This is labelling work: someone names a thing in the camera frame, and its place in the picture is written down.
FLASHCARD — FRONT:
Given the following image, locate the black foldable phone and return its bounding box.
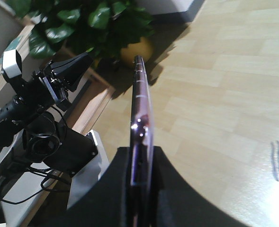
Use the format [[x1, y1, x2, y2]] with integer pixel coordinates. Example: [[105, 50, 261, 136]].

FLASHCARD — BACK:
[[129, 55, 154, 227]]

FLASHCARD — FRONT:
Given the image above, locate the green potted plant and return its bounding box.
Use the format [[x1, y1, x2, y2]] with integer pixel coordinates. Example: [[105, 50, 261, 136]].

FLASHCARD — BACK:
[[6, 0, 154, 60]]

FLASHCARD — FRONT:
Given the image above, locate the yellow plant pot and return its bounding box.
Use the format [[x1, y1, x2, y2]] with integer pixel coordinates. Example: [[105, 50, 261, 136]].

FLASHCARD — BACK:
[[120, 37, 153, 69]]

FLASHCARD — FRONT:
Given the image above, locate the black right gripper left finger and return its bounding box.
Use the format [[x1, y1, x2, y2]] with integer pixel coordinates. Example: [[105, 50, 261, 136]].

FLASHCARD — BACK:
[[42, 147, 129, 227]]

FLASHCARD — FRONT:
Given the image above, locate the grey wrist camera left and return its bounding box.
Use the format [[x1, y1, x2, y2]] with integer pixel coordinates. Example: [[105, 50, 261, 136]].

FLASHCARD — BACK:
[[2, 49, 22, 79]]

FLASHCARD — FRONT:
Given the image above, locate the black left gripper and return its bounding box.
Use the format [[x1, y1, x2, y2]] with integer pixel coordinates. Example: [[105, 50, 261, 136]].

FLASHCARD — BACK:
[[23, 52, 93, 111]]

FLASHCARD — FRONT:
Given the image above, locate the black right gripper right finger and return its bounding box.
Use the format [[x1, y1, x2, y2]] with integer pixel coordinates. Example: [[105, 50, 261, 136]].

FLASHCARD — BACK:
[[151, 146, 246, 227]]

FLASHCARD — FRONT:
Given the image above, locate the wooden shelf desk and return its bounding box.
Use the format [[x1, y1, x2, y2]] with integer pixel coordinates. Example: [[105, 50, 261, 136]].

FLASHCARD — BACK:
[[0, 23, 116, 227]]

